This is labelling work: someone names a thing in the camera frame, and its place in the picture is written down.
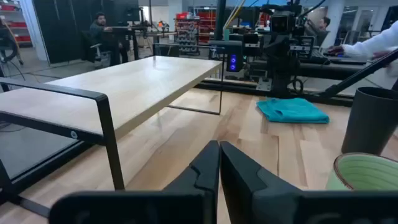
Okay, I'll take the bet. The teal folded cloth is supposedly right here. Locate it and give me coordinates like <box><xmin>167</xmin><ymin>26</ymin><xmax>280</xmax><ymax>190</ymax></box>
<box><xmin>256</xmin><ymin>97</ymin><xmax>330</xmax><ymax>124</ymax></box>

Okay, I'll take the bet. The black folding partition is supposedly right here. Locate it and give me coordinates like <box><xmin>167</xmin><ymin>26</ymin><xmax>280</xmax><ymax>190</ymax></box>
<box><xmin>32</xmin><ymin>0</ymin><xmax>105</xmax><ymax>65</ymax></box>

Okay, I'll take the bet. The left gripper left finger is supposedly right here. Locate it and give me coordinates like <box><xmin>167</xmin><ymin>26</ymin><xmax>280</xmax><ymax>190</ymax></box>
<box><xmin>163</xmin><ymin>140</ymin><xmax>220</xmax><ymax>192</ymax></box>

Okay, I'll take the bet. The red parts bin rack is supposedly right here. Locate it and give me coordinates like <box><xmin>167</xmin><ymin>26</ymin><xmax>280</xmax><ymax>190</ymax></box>
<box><xmin>175</xmin><ymin>11</ymin><xmax>218</xmax><ymax>56</ymax></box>

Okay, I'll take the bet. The wooden shelf with black frame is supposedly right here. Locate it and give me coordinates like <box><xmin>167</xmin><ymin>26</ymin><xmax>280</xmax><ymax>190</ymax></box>
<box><xmin>0</xmin><ymin>43</ymin><xmax>225</xmax><ymax>191</ymax></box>

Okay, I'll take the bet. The person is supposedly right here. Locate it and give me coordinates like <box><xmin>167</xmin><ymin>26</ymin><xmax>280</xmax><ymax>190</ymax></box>
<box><xmin>327</xmin><ymin>21</ymin><xmax>398</xmax><ymax>78</ymax></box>
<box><xmin>306</xmin><ymin>16</ymin><xmax>332</xmax><ymax>47</ymax></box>
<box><xmin>89</xmin><ymin>11</ymin><xmax>129</xmax><ymax>63</ymax></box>

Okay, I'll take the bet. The green ceramic mug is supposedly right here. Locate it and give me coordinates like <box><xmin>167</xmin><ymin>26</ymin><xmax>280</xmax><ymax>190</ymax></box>
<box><xmin>325</xmin><ymin>152</ymin><xmax>398</xmax><ymax>192</ymax></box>

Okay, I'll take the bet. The red storage shelf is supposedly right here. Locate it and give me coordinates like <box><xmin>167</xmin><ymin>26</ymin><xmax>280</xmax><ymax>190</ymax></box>
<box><xmin>0</xmin><ymin>1</ymin><xmax>32</xmax><ymax>44</ymax></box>

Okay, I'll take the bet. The black diagonal frame strut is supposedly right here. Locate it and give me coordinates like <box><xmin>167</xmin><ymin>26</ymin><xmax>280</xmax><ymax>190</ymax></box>
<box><xmin>320</xmin><ymin>49</ymin><xmax>398</xmax><ymax>99</ymax></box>

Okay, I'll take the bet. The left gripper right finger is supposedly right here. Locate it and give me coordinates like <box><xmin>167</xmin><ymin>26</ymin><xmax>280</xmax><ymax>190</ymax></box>
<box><xmin>220</xmin><ymin>141</ymin><xmax>304</xmax><ymax>224</ymax></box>

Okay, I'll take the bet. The black office chair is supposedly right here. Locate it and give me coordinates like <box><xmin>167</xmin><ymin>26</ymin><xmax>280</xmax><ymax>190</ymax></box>
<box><xmin>80</xmin><ymin>30</ymin><xmax>111</xmax><ymax>67</ymax></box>

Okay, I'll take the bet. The computer tower with blue lights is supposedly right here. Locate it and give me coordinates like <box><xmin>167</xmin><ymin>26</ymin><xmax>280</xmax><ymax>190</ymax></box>
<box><xmin>226</xmin><ymin>45</ymin><xmax>244</xmax><ymax>73</ymax></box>

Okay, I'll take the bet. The tall black cup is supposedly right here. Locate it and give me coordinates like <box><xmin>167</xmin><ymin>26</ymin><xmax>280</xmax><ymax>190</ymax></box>
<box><xmin>341</xmin><ymin>86</ymin><xmax>398</xmax><ymax>156</ymax></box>

